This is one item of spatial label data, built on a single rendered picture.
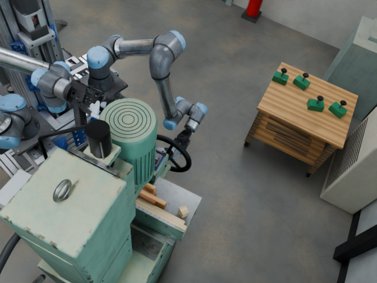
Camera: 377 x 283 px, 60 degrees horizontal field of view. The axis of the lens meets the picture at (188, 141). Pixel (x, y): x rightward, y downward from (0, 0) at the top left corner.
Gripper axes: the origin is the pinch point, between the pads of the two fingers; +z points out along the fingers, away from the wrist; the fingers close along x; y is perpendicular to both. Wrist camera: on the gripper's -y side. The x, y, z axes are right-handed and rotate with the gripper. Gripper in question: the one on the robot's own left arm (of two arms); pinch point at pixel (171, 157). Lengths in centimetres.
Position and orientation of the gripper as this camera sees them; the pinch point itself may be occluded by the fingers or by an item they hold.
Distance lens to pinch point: 186.4
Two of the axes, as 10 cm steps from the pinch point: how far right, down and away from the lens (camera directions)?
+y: 0.9, 1.3, 9.9
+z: -5.0, 8.6, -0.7
